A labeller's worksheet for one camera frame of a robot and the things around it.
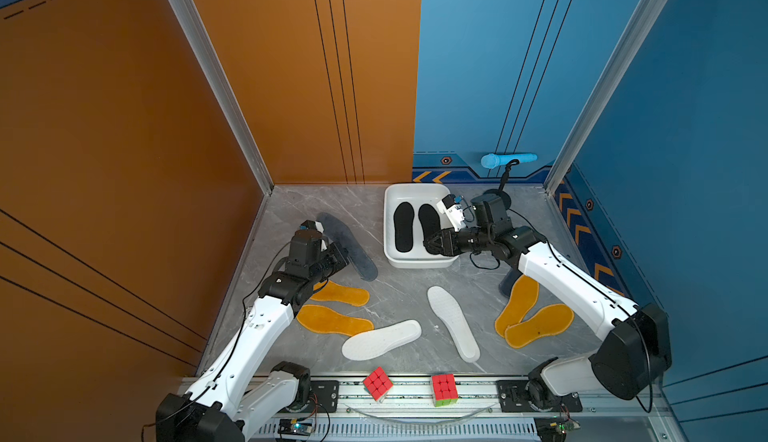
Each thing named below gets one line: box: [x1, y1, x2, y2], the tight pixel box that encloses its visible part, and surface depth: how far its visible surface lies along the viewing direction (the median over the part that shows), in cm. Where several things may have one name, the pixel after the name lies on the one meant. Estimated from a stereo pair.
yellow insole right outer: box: [504, 304, 575, 349], surface depth 85 cm
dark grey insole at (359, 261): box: [316, 212, 379, 282], surface depth 84 cm
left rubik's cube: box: [363, 366, 394, 403], surface depth 73 cm
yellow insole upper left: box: [310, 280, 370, 307], surface depth 92 cm
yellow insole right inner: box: [494, 274, 540, 338], surface depth 88 cm
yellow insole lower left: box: [296, 304, 375, 336], surface depth 87 cm
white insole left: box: [342, 319, 422, 361], surface depth 84 cm
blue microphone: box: [480, 153, 538, 169], surface depth 98 cm
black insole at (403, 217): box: [393, 202, 415, 253], surface depth 111 cm
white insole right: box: [426, 285, 481, 364], surface depth 87 cm
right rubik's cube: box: [431, 374, 459, 407], surface depth 72 cm
